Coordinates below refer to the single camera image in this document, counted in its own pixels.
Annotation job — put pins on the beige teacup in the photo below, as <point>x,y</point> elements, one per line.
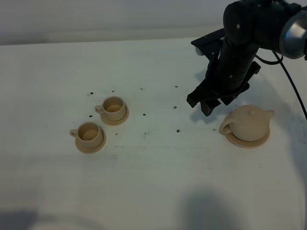
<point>112,109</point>
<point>83,127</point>

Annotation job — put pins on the beige near cup saucer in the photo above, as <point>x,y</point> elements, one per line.
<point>91,141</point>

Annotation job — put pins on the beige teapot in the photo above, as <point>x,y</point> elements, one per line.
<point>247,123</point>

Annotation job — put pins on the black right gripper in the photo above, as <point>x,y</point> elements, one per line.
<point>230,68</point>

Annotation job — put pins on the beige near teacup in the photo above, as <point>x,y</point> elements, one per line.
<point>83,127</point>

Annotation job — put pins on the beige teapot saucer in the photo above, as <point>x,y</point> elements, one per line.
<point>248,144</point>

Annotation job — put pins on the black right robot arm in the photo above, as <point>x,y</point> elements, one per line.
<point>249,25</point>

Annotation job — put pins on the beige far teacup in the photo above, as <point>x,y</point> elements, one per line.
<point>112,109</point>

